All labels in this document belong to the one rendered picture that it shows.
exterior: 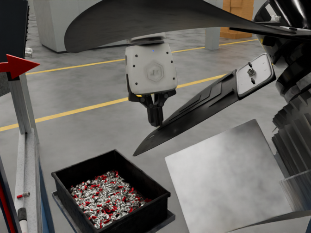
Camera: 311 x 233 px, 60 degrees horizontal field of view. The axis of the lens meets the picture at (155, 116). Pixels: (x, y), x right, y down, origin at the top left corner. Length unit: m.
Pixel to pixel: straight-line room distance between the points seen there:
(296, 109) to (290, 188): 0.10
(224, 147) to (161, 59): 0.24
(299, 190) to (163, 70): 0.33
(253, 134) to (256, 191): 0.08
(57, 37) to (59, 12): 0.52
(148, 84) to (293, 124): 0.29
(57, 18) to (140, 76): 5.93
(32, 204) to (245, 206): 0.41
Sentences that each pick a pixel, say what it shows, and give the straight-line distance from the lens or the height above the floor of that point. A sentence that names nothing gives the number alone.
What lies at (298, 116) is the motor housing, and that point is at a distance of 0.38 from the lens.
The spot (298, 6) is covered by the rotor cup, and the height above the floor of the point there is 1.23.
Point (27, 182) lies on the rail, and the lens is 0.68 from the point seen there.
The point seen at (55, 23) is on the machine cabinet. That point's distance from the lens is 6.43.
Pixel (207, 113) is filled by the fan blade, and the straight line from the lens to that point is 0.47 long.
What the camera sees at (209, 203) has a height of 0.97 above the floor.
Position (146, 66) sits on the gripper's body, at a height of 1.11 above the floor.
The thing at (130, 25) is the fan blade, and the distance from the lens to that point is 0.27.
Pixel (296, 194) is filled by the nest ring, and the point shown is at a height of 1.03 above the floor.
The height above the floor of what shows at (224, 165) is 1.02.
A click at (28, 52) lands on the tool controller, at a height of 1.08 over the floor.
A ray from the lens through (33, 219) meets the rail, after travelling 0.58.
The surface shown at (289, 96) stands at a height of 1.11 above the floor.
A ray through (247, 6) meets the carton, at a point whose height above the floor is 0.89.
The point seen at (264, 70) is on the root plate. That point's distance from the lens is 0.48.
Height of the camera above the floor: 1.25
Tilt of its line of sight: 25 degrees down
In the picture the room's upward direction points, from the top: straight up
